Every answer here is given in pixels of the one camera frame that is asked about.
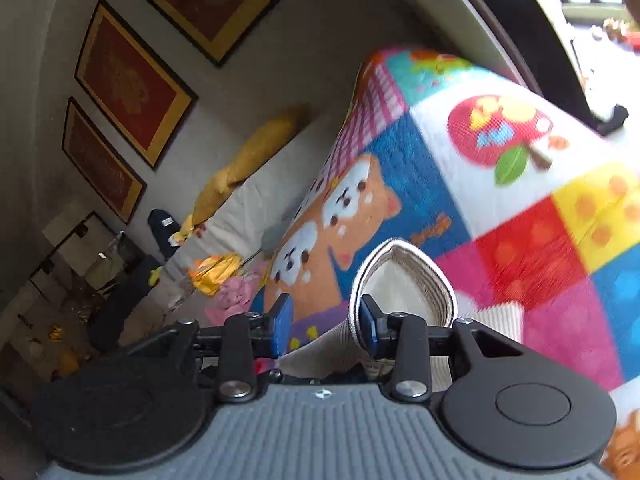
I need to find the black window handle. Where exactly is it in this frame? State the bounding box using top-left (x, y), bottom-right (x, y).
top-left (594, 103), bottom-right (630, 137)

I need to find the dark blue garment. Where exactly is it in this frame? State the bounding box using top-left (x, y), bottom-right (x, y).
top-left (146, 208), bottom-right (182, 262)

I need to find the yellow plush toy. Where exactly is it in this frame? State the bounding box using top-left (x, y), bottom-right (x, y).
top-left (169, 214), bottom-right (208, 248)

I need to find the grey curtain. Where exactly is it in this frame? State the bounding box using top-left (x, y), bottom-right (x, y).
top-left (417, 0), bottom-right (533, 88)

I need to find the small brown pot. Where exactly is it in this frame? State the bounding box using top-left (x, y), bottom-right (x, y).
top-left (601, 17), bottom-right (630, 43)

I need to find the grey striped shirt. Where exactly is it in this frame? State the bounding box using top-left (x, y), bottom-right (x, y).
top-left (280, 239), bottom-right (524, 396)

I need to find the white shelf unit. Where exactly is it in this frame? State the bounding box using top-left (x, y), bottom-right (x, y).
top-left (0, 204), bottom-right (132, 411)

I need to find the pink cloth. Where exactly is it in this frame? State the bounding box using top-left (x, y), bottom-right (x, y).
top-left (205, 260), bottom-right (271, 326)

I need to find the yellow cloth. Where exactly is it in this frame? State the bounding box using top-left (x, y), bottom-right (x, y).
top-left (187, 254), bottom-right (242, 297)

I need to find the dark cloth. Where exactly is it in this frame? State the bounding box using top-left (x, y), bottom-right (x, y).
top-left (89, 255), bottom-right (162, 353)

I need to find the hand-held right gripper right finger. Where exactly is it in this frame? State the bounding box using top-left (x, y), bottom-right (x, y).
top-left (361, 294), bottom-right (524, 403)

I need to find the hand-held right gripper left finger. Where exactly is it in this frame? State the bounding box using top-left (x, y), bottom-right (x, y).
top-left (120, 292), bottom-right (294, 404)

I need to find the yellow pillow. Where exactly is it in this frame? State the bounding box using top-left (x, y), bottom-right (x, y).
top-left (191, 166), bottom-right (237, 227)
top-left (226, 109), bottom-right (312, 187)

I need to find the colourful cartoon play mat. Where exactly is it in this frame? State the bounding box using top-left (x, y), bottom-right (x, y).
top-left (249, 47), bottom-right (640, 480)

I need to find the grey covered sofa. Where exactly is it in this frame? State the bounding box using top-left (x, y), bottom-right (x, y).
top-left (125, 110), bottom-right (353, 343)

